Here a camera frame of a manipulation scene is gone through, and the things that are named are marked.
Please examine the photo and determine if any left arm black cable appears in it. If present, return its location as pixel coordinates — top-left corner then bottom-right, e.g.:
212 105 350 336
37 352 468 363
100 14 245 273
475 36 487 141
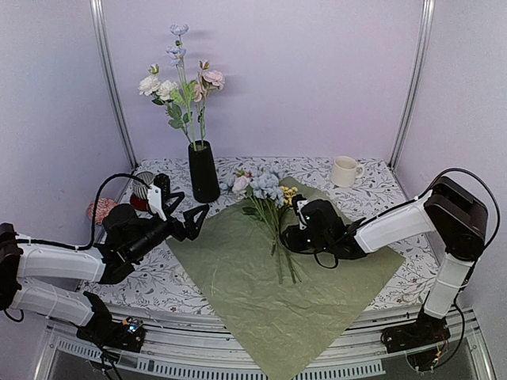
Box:
15 173 154 250

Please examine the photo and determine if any white rose stem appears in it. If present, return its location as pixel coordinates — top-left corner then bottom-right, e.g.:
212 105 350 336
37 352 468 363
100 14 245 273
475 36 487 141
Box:
138 64 193 144

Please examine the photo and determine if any striped black white cup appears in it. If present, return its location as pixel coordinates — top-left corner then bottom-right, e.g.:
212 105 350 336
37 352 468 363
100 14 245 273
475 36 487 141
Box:
132 171 154 200

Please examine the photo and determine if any aluminium frame post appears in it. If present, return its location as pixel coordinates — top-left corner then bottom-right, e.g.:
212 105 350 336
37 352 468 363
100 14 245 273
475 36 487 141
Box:
388 0 436 172
90 0 139 169

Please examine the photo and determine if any floral patterned tablecloth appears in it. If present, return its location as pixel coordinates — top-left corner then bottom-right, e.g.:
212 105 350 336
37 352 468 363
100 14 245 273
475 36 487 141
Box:
81 158 438 315

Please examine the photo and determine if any pink patterned ball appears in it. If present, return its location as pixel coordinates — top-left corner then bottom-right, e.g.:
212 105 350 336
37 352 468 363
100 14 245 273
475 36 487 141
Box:
86 198 117 225

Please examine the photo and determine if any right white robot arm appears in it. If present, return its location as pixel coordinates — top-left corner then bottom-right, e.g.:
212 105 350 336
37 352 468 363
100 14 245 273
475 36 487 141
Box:
280 173 489 345

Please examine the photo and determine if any peach paper flower bouquet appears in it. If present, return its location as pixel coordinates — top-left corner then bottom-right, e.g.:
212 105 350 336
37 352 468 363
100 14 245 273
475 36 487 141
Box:
219 165 301 283

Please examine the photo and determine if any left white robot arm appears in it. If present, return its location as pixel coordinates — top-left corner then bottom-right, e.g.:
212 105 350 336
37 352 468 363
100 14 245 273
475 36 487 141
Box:
1 192 209 344

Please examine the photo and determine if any cream ceramic mug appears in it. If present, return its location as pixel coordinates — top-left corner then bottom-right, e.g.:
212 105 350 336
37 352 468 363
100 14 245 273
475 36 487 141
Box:
330 156 365 188

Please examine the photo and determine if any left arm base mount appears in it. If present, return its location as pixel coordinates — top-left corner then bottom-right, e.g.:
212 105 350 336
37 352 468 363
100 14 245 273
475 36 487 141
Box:
76 291 146 353

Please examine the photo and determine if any aluminium front rail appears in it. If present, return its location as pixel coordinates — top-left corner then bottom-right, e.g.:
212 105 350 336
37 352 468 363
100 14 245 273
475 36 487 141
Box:
34 306 497 379

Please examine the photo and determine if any small blue flower stem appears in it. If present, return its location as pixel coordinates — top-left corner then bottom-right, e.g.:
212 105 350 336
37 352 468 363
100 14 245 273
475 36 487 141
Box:
166 25 197 151

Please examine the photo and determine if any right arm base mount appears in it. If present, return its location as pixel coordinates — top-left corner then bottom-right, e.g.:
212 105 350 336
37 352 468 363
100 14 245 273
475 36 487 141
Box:
380 309 451 372

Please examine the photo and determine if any pink rose stem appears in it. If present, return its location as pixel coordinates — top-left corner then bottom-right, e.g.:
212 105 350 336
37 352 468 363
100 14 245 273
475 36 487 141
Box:
194 59 225 145

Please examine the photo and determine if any right aluminium frame post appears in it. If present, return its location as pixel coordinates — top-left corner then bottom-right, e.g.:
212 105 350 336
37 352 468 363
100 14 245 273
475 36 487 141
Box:
388 0 436 172

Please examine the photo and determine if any black cylindrical vase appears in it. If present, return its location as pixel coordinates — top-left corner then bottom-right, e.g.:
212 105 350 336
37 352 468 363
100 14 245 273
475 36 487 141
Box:
188 140 220 203

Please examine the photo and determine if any red round coaster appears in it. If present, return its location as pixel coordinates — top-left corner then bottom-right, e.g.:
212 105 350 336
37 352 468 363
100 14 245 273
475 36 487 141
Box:
129 193 148 211

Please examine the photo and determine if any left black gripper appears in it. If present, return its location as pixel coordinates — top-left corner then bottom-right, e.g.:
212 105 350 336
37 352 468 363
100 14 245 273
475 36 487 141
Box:
128 192 210 262

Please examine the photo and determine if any left aluminium frame post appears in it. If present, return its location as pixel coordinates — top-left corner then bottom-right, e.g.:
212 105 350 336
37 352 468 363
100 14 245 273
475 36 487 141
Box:
90 0 139 169

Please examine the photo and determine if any yellow daisy sprig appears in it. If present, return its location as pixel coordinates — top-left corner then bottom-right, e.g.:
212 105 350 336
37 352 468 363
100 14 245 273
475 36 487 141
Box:
280 185 298 207

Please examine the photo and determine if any green and peach wrapping paper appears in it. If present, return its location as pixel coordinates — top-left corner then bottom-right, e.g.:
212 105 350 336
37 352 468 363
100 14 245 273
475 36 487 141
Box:
167 201 404 379

